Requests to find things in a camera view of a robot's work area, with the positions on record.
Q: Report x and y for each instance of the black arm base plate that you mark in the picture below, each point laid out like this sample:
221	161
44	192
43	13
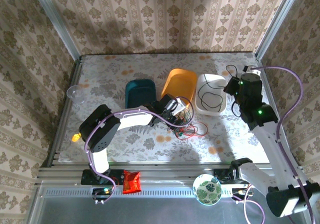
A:
220	177
86	177

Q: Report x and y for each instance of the floral table mat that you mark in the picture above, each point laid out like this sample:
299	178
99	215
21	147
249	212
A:
155	64

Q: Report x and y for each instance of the orange plastic bin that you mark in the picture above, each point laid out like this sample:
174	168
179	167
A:
178	84

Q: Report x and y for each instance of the leaf print bowl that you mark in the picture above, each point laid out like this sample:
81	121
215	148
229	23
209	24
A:
207	190

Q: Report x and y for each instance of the aluminium extrusion table frame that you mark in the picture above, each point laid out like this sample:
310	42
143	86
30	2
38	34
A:
175	167

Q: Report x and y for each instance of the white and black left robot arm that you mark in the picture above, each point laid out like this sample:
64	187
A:
135	117

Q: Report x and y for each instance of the small black controller board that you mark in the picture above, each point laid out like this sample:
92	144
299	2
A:
240	192
100	191

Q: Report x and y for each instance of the red foil snack packet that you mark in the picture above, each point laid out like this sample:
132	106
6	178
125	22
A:
131	182

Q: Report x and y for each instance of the teal plastic bin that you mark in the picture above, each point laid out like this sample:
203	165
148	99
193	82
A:
140	94

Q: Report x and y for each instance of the white plastic bin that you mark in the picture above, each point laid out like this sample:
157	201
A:
212	84

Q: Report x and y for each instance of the grey sheet metal tray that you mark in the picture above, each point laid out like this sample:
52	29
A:
162	211

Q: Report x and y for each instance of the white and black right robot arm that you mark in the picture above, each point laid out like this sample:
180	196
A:
270	144

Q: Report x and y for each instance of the aluminium frame post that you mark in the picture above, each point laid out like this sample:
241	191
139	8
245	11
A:
278	21
58	24

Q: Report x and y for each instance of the clear plastic cup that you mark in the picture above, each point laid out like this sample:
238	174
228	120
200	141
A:
75	94

